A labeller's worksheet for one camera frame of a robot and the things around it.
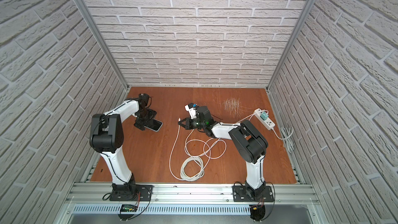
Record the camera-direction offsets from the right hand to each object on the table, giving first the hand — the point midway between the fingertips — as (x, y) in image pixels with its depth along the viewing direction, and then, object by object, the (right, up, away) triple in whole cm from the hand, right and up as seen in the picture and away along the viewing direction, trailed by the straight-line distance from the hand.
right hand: (174, 127), depth 85 cm
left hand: (-18, +4, +13) cm, 23 cm away
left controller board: (-19, -37, -13) cm, 43 cm away
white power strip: (+57, 0, +11) cm, 59 cm away
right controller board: (+42, -37, -15) cm, 58 cm away
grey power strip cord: (+70, -6, +12) cm, 72 cm away
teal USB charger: (+55, +5, +10) cm, 56 cm away
